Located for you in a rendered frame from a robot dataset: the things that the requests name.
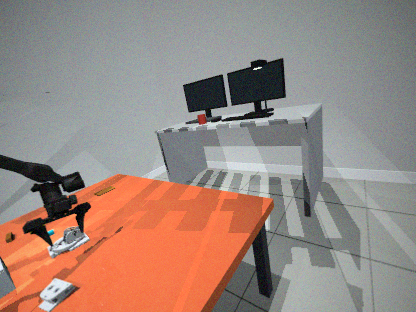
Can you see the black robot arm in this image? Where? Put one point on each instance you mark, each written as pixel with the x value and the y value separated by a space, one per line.
pixel 43 173

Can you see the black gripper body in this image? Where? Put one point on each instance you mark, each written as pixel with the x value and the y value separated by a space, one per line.
pixel 39 222

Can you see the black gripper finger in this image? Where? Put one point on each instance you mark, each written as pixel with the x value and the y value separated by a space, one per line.
pixel 80 220
pixel 43 234

